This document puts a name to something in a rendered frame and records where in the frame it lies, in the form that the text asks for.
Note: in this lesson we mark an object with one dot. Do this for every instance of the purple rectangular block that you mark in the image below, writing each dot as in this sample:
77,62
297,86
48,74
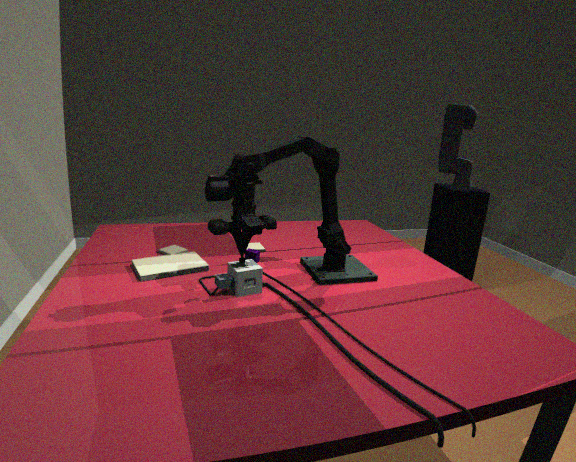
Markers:
252,254

